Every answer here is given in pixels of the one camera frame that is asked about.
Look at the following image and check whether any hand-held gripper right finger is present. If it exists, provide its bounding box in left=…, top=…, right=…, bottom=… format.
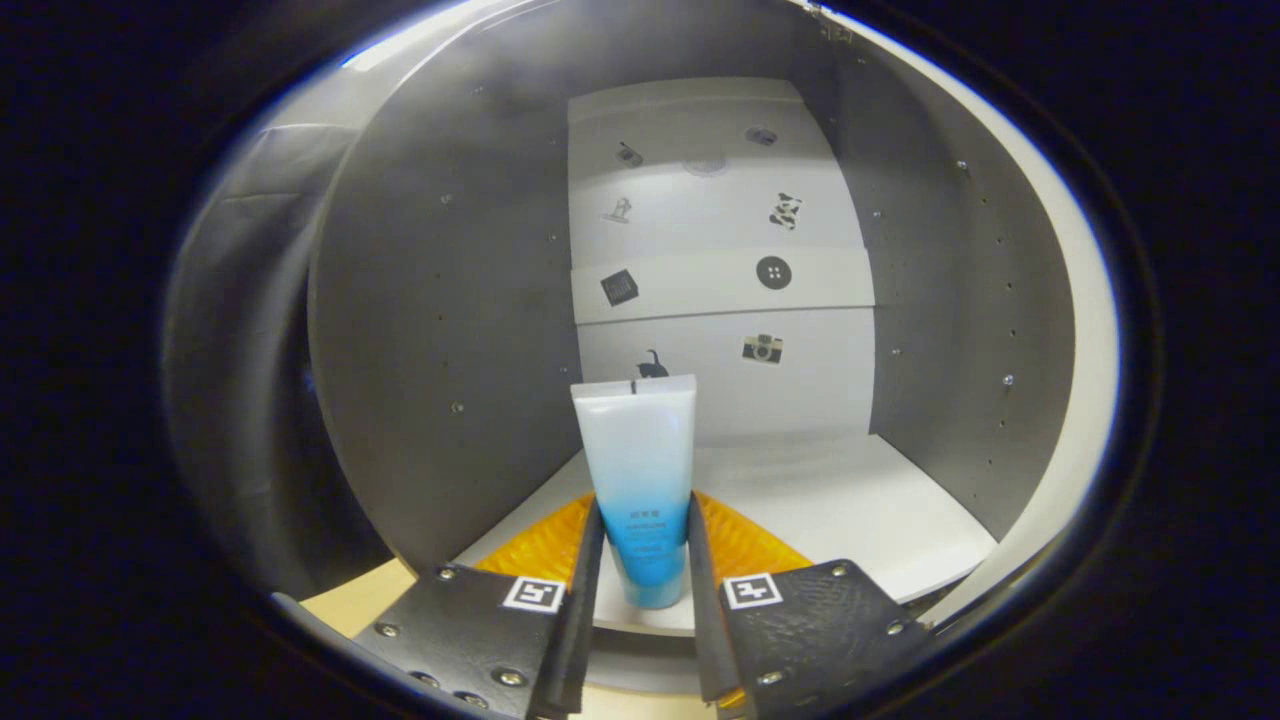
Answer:
left=686, top=490, right=936, bottom=716

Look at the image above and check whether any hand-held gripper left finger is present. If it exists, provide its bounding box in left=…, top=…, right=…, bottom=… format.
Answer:
left=352, top=492, right=609, bottom=720

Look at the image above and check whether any white blue cream tube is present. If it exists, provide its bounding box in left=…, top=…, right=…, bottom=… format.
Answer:
left=570, top=374, right=699, bottom=611

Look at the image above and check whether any dark grey cabinet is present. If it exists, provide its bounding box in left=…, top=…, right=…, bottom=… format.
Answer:
left=305, top=0, right=1076, bottom=696

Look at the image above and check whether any black backdrop cloth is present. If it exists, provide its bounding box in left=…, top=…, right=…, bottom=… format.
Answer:
left=160, top=125, right=391, bottom=601

